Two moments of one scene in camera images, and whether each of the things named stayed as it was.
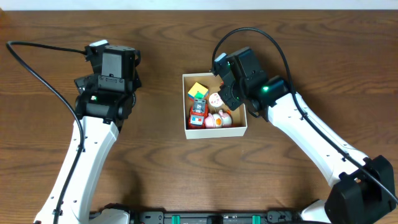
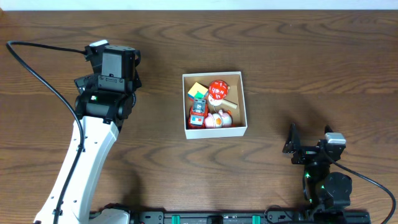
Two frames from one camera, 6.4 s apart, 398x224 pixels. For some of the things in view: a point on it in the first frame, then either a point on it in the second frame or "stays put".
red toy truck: [198, 114] stays put
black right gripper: [225, 93] -> [292, 147]
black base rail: [273, 216] stays put
